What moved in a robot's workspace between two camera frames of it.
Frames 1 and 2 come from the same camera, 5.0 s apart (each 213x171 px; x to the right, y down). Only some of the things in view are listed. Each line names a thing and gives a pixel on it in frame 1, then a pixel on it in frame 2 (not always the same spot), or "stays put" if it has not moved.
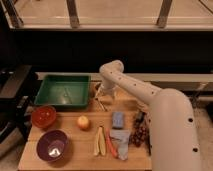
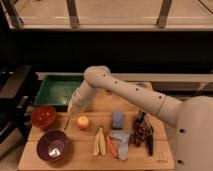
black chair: [15, 105] stays put
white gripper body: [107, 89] to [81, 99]
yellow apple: [83, 122] stays put
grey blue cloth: [120, 141] stays put
